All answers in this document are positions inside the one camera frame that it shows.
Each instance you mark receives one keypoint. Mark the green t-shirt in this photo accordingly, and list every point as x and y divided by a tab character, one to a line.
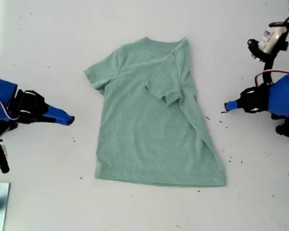
139	120

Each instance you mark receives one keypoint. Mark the steel plate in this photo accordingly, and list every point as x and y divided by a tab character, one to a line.
1	204

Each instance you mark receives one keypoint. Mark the black camera box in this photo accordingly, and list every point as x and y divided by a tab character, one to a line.
2	158
272	36

